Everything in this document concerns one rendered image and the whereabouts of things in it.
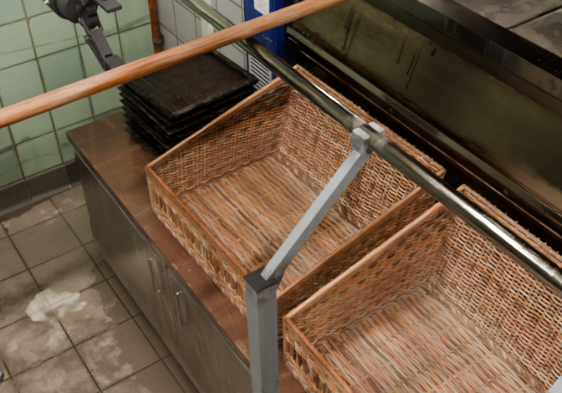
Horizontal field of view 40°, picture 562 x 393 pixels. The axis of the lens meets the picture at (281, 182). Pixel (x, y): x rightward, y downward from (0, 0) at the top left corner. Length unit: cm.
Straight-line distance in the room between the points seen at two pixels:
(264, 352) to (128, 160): 93
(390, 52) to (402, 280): 51
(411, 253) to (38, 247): 156
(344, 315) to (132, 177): 77
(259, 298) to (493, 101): 63
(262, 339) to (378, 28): 78
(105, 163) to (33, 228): 80
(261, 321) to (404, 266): 45
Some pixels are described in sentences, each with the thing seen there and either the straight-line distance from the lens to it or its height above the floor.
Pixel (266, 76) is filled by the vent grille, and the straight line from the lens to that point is 221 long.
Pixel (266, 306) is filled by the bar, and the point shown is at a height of 90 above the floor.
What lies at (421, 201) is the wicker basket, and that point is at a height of 80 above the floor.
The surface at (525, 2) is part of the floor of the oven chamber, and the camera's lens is 168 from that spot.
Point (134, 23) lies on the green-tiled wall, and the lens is 288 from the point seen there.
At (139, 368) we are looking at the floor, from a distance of 242.
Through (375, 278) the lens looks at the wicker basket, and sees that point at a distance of 165.
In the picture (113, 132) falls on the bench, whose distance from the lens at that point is 231.
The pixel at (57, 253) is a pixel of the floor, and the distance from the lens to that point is 281.
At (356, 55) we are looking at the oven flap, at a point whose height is 97.
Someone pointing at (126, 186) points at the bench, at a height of 58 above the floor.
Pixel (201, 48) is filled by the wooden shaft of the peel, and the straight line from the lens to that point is 144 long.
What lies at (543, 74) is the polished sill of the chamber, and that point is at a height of 117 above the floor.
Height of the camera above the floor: 191
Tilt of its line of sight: 40 degrees down
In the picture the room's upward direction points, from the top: 1 degrees counter-clockwise
